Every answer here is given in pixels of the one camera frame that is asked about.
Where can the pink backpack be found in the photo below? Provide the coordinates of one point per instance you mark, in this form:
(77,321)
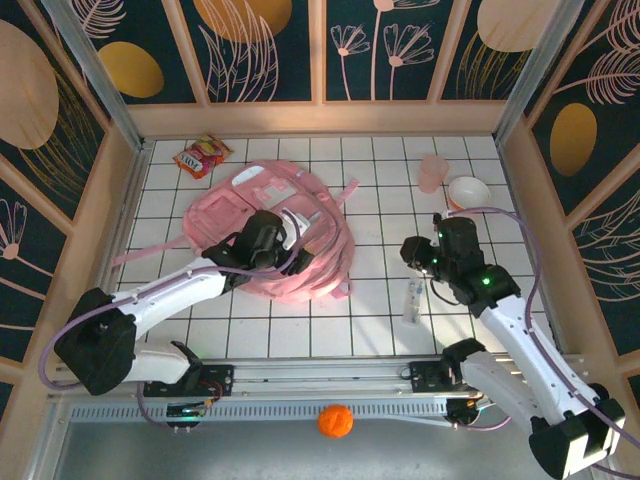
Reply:
(220,210)

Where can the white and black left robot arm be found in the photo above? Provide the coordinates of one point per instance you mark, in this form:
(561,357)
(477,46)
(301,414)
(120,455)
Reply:
(165,300)

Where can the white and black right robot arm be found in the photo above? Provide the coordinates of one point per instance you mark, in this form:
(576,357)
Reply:
(505,340)

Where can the red snack bag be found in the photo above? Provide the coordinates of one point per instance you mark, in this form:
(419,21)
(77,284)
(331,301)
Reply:
(202,156)

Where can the orange and white bowl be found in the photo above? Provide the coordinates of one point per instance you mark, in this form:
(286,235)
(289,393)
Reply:
(467,192)

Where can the pink plastic cup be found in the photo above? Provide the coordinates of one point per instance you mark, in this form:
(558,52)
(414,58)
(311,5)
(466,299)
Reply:
(433,172)

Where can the orange ball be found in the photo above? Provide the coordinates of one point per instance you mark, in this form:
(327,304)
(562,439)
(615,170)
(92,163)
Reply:
(336,421)

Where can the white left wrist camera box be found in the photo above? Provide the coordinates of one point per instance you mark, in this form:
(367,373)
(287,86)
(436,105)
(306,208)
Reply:
(297,225)

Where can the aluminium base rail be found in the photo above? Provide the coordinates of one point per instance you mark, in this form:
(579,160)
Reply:
(320,372)

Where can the aluminium side rail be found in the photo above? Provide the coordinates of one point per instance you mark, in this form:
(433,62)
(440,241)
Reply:
(131,200)

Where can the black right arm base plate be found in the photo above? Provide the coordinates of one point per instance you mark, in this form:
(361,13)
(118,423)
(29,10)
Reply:
(425,377)

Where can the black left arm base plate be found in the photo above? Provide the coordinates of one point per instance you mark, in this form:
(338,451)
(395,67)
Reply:
(220,380)

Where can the aluminium frame post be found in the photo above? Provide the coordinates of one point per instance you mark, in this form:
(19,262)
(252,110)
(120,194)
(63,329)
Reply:
(540,65)
(95,70)

